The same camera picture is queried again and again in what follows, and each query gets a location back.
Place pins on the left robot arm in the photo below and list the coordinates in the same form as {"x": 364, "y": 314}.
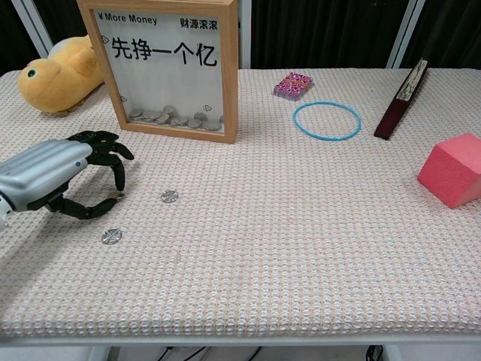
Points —
{"x": 3, "y": 210}

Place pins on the beige woven tablecloth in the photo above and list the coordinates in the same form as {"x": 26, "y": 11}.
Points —
{"x": 263, "y": 244}

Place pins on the dark red folded fan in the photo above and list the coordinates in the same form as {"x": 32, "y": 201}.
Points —
{"x": 391, "y": 120}

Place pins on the black pleated curtain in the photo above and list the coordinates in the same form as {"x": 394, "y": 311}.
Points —
{"x": 319, "y": 34}
{"x": 11, "y": 37}
{"x": 451, "y": 34}
{"x": 64, "y": 19}

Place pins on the silver coin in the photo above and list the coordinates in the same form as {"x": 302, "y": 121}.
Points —
{"x": 170, "y": 196}
{"x": 111, "y": 236}

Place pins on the yellow plush toy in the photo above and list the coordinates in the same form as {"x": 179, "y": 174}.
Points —
{"x": 56, "y": 82}

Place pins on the wooden frame coin box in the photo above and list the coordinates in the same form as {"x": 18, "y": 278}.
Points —
{"x": 161, "y": 75}

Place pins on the pink patterned card deck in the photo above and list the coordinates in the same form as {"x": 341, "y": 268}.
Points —
{"x": 293, "y": 86}

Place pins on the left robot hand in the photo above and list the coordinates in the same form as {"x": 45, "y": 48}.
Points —
{"x": 45, "y": 165}

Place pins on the white metal frame post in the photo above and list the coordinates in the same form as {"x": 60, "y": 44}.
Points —
{"x": 244, "y": 37}
{"x": 35, "y": 34}
{"x": 405, "y": 37}

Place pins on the red foam block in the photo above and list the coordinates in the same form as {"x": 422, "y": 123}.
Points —
{"x": 451, "y": 176}

